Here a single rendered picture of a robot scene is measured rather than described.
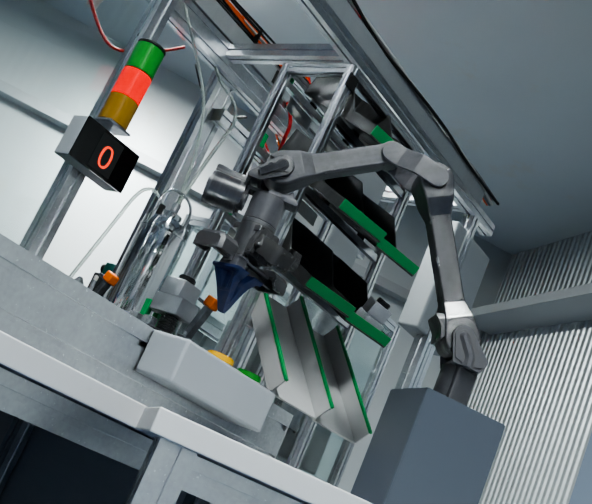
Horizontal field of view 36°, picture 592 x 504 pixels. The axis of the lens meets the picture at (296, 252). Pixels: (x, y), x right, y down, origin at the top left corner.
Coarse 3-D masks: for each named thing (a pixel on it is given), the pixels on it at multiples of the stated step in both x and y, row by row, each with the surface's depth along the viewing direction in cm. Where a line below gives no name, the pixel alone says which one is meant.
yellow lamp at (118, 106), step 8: (112, 96) 147; (120, 96) 146; (104, 104) 147; (112, 104) 146; (120, 104) 146; (128, 104) 146; (136, 104) 148; (104, 112) 146; (112, 112) 145; (120, 112) 146; (128, 112) 147; (120, 120) 146; (128, 120) 147
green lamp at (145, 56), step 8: (136, 48) 149; (144, 48) 149; (152, 48) 149; (136, 56) 148; (144, 56) 148; (152, 56) 149; (160, 56) 150; (128, 64) 148; (136, 64) 148; (144, 64) 148; (152, 64) 149; (160, 64) 152; (144, 72) 148; (152, 72) 149
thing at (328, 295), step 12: (300, 228) 191; (288, 240) 172; (300, 240) 190; (312, 240) 188; (300, 252) 188; (312, 252) 186; (324, 252) 183; (300, 264) 187; (312, 264) 184; (324, 264) 182; (300, 276) 164; (312, 276) 163; (324, 276) 180; (312, 288) 163; (324, 288) 164; (324, 300) 166; (336, 300) 167; (348, 312) 170
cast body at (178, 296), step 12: (168, 276) 149; (180, 276) 148; (168, 288) 147; (180, 288) 146; (192, 288) 148; (156, 300) 148; (168, 300) 146; (180, 300) 145; (192, 300) 148; (156, 312) 150; (168, 312) 145; (180, 312) 145; (192, 312) 147
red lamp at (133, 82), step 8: (128, 72) 148; (136, 72) 148; (120, 80) 147; (128, 80) 147; (136, 80) 147; (144, 80) 148; (120, 88) 147; (128, 88) 147; (136, 88) 147; (144, 88) 149; (128, 96) 147; (136, 96) 147
